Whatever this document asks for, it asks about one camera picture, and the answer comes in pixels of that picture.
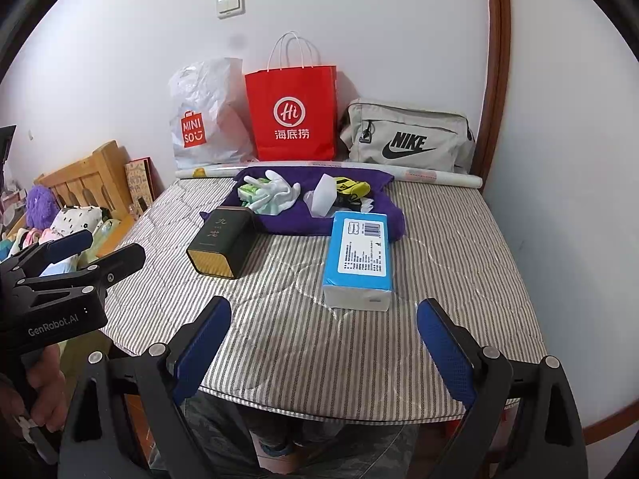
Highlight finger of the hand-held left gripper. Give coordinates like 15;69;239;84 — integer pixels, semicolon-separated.
15;228;95;280
70;242;147;305

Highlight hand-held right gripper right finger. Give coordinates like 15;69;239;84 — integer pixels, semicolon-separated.
416;298;585;479

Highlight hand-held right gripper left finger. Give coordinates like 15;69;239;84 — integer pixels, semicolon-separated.
57;295;233;479

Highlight dark tea tin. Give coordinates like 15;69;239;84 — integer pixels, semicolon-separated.
186;207;258;280

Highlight green wet wipes pack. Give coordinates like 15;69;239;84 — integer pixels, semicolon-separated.
237;182;265;205

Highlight white gloves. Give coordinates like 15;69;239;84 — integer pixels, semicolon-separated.
247;170;302;213

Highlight person's left hand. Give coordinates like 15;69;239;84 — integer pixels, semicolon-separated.
20;343;69;434

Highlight white dotted pillow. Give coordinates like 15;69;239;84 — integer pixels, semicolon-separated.
50;204;105;240

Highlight pastel printed quilt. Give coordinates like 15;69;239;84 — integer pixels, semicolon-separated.
0;227;56;260

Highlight purple plush toy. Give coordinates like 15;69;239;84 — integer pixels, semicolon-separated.
25;184;61;230

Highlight wooden headboard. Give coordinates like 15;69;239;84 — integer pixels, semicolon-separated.
34;141;131;220

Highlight patterned notebook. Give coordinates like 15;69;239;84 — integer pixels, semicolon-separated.
124;157;157;205

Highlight striped mattress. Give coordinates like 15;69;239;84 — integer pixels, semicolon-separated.
102;177;547;422

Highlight blue tissue pack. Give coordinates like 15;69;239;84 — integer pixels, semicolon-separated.
321;210;395;313

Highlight person's legs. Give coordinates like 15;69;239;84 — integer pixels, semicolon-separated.
150;399;450;479

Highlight purple towel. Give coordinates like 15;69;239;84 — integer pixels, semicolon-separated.
200;166;406;238

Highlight white plastic shopping bag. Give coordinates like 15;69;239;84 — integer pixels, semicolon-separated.
167;57;255;169

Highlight patterned paper roll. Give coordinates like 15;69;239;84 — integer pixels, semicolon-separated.
175;160;484;189

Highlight grey waist bag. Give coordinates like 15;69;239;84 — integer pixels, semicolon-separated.
339;99;476;175

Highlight red paper bag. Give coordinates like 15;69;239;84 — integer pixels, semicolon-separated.
244;31;339;161

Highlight brown wooden door frame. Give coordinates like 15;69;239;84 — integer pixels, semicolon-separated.
472;0;512;193

